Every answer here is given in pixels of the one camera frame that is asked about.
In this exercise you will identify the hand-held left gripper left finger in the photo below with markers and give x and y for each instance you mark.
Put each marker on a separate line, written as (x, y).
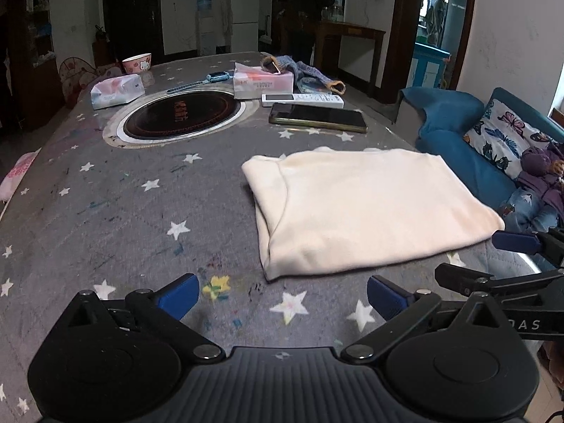
(178, 295)

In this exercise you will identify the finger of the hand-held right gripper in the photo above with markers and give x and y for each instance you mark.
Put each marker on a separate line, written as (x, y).
(515, 241)
(462, 275)

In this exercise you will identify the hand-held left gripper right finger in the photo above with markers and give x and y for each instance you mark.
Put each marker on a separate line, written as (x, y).
(387, 295)

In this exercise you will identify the cream garment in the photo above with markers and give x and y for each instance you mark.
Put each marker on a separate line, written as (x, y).
(365, 211)

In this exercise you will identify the blue patterned jeans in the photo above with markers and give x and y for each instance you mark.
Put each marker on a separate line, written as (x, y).
(528, 211)

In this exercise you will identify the grey star-print tablecloth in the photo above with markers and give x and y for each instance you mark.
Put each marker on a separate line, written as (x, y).
(132, 211)

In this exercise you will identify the blue sofa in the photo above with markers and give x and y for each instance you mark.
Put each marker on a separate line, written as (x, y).
(458, 154)

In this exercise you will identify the butterfly print pillow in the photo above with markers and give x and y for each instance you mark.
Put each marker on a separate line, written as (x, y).
(506, 136)

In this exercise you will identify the round black induction cooktop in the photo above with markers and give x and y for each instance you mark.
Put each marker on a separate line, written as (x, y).
(176, 112)

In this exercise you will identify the black smartphone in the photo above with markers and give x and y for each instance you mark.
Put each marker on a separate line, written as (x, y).
(317, 116)

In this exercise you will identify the blue painted cabinet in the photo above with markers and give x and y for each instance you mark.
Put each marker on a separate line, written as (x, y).
(429, 68)

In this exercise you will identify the pink white sack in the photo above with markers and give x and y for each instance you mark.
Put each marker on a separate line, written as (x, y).
(17, 174)

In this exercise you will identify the white remote control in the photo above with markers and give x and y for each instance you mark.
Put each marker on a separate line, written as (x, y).
(319, 100)

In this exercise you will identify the white pink soft tissue pack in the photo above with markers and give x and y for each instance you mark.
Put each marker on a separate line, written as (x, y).
(116, 92)

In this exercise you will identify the blue smartwatch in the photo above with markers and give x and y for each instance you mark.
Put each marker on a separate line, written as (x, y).
(218, 77)

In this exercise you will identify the blue foil packet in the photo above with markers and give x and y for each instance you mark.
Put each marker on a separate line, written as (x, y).
(310, 86)

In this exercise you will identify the pink cartoon bowl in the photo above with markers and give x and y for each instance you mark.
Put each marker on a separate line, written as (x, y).
(137, 65)

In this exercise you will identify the blue grey knitted cloth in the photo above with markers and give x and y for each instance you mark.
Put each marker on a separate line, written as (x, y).
(304, 69)

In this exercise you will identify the pink folding play tent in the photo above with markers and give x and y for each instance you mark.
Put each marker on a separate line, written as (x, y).
(72, 75)

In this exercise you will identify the water dispenser with blue bottle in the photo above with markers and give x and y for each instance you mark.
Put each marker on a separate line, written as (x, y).
(206, 31)

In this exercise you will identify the dark wooden desk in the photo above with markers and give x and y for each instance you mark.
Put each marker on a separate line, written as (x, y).
(352, 31)

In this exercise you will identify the tall wooden shelf cabinet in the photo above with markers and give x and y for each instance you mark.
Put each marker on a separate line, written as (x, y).
(31, 53)

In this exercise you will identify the white refrigerator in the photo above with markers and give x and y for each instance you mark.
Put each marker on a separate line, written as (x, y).
(244, 13)

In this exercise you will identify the dark wooden door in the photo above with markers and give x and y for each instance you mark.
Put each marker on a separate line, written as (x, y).
(132, 9)

